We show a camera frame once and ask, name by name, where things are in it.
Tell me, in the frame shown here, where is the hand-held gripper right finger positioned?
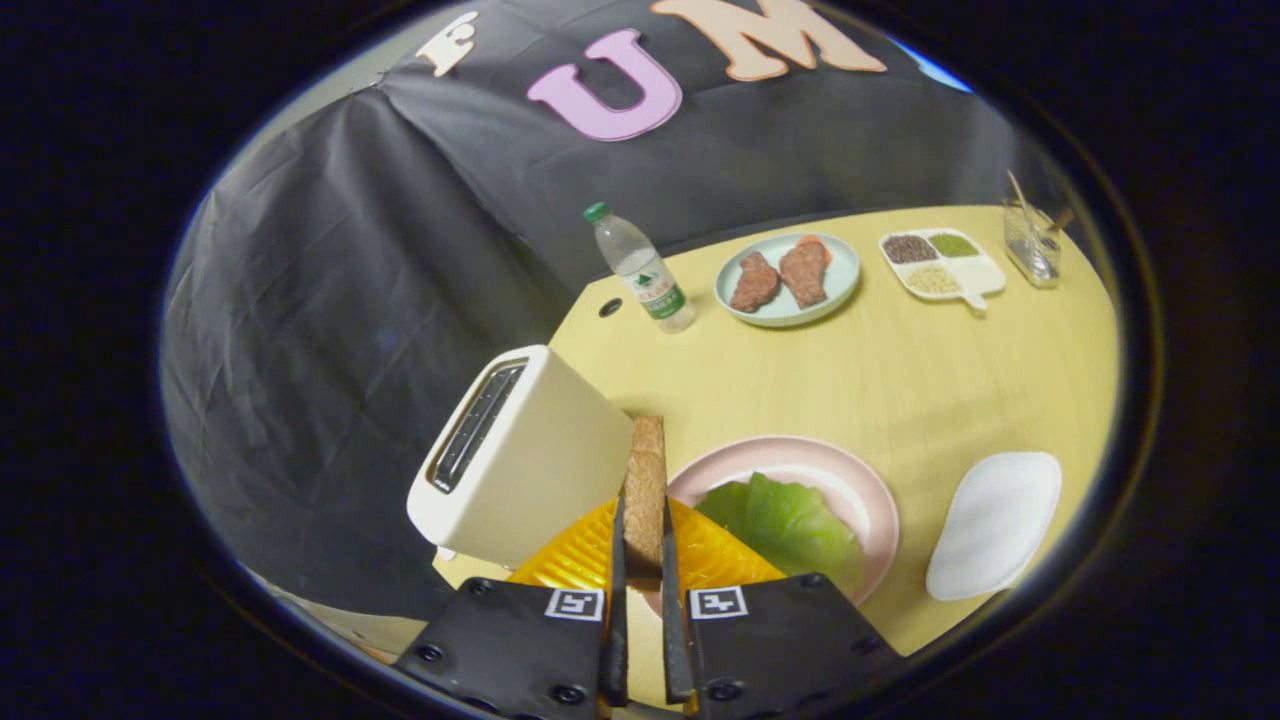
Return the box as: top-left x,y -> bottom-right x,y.
660,497 -> 901,720

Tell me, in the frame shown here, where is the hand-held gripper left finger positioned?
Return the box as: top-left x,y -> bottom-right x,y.
395,495 -> 632,720

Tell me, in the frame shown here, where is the green lettuce leaf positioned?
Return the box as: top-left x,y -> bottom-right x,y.
695,472 -> 868,598

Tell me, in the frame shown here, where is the plain bread slice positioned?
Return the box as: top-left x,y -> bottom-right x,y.
621,415 -> 669,593

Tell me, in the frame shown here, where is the white toaster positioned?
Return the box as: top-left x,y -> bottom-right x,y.
406,345 -> 637,572

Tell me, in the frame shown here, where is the pink plate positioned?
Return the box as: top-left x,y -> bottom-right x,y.
665,435 -> 902,609

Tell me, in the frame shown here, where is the white plate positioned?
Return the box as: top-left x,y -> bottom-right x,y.
925,451 -> 1064,603

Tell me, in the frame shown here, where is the brown meat patty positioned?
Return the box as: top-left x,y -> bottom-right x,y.
779,241 -> 831,310
729,251 -> 783,315

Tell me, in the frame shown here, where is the pale blue plate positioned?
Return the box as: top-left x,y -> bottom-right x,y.
713,232 -> 863,329

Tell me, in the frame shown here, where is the clear water bottle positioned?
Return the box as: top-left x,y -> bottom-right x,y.
584,202 -> 698,335

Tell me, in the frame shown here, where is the white divided bean dish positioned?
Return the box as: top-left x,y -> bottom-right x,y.
879,228 -> 1009,312

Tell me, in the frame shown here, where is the wire utensil holder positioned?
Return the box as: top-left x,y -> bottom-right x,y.
1002,170 -> 1077,291

